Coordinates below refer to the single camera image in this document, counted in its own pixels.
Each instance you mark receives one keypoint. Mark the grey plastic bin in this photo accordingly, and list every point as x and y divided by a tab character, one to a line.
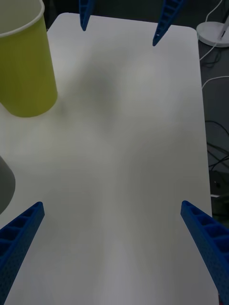
6	183

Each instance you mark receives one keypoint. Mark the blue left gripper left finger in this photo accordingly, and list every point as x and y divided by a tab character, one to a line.
16	243

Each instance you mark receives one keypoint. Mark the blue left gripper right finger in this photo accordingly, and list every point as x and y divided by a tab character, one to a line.
210	238

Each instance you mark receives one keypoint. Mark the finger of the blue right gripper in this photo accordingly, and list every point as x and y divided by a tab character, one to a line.
168	14
84	12

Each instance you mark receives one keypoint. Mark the yellow-green plastic bin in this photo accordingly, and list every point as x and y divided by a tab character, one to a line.
26	71

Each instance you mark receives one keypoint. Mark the white round stand base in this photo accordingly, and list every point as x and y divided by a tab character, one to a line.
210	33

